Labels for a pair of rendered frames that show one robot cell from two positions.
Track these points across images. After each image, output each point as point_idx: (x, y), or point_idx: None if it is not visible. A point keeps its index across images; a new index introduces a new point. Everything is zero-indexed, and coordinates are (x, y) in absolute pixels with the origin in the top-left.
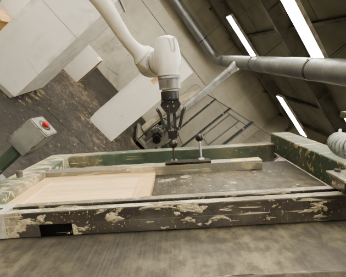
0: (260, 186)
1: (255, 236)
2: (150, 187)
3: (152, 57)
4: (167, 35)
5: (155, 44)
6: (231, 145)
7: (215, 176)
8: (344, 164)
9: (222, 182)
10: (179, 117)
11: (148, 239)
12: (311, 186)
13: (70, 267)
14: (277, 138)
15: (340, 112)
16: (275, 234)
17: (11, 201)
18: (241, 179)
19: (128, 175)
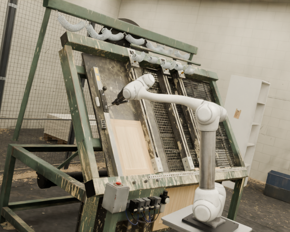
0: (113, 79)
1: None
2: (124, 120)
3: (146, 89)
4: (153, 78)
5: (152, 85)
6: (75, 69)
7: (106, 93)
8: (122, 55)
9: (111, 92)
10: (122, 93)
11: None
12: (111, 64)
13: (156, 137)
14: (77, 44)
15: (131, 45)
16: None
17: (142, 174)
18: (107, 83)
19: (114, 131)
